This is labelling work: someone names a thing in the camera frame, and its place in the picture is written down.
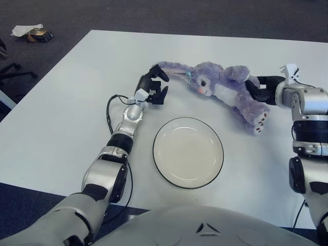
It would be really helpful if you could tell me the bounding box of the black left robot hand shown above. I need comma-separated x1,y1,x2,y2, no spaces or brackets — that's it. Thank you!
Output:
133,65,170,106

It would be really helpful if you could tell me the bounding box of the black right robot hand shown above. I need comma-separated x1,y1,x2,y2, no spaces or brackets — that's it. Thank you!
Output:
244,75,285,106

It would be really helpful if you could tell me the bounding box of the purple plush bunny doll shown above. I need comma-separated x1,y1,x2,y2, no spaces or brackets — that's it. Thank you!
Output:
150,61,270,136

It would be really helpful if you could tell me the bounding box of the white plate with black rim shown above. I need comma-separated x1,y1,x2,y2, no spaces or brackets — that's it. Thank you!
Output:
152,117,225,190

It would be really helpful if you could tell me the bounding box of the black office chair base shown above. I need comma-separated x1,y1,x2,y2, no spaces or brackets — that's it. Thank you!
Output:
0,63,38,88

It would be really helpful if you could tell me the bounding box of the crumpled white paper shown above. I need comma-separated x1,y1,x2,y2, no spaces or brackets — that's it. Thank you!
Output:
10,23,43,37

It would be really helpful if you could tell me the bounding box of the white desk edge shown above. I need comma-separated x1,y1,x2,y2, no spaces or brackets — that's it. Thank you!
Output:
0,86,17,111

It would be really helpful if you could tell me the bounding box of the grey robot torso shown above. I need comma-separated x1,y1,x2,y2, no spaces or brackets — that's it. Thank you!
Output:
94,203,321,246

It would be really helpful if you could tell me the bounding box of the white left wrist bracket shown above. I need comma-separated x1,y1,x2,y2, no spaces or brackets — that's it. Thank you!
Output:
128,89,149,110

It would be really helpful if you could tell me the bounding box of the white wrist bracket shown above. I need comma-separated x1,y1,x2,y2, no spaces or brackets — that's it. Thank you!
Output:
279,64,300,85
128,89,149,110

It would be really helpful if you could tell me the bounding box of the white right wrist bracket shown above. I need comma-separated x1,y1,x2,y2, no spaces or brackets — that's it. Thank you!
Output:
279,64,300,85

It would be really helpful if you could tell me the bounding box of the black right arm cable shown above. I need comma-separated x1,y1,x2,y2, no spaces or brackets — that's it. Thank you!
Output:
292,199,308,229

